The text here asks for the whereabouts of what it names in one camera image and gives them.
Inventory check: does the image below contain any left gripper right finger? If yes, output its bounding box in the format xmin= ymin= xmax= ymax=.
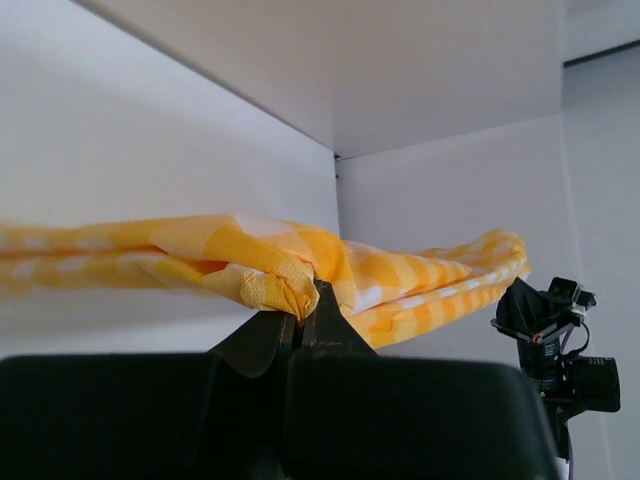
xmin=300 ymin=280 xmax=377 ymax=357

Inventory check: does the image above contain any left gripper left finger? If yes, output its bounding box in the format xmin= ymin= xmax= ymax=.
xmin=209 ymin=311 xmax=296 ymax=378

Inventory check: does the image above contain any yellow white checkered cloth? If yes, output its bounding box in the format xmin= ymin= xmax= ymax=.
xmin=1 ymin=214 xmax=530 ymax=348

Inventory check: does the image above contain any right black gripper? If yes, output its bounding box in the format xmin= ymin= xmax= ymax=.
xmin=491 ymin=277 xmax=621 ymax=415

